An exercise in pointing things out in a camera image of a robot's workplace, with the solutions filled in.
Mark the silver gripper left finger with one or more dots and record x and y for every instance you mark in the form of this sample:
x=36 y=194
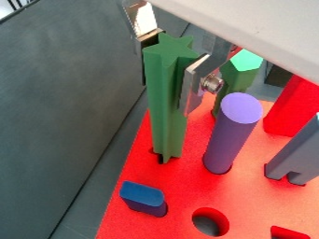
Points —
x=142 y=23

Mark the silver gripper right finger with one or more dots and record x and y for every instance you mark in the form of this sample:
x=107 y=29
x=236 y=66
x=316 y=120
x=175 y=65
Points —
x=199 y=76

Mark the green star-shaped bar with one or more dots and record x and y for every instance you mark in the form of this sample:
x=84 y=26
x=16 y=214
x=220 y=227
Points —
x=166 y=61

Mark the black curved fixture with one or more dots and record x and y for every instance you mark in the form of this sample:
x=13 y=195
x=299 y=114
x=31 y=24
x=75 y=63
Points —
x=276 y=75

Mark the red peg board base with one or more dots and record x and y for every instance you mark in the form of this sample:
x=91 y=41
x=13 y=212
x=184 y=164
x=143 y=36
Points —
x=239 y=205

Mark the green pentagon peg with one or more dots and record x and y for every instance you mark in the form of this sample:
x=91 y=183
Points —
x=238 y=74

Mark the purple cylinder peg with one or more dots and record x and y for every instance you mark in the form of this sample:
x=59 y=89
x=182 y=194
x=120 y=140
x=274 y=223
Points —
x=239 y=114

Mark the red notched block peg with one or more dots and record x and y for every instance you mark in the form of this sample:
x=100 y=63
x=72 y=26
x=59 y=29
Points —
x=294 y=108

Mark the light blue arch peg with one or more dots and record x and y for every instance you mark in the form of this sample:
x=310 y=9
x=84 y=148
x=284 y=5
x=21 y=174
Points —
x=296 y=161

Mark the dark blue rounded peg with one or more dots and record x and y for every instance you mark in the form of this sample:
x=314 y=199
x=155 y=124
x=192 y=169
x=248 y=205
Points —
x=143 y=199

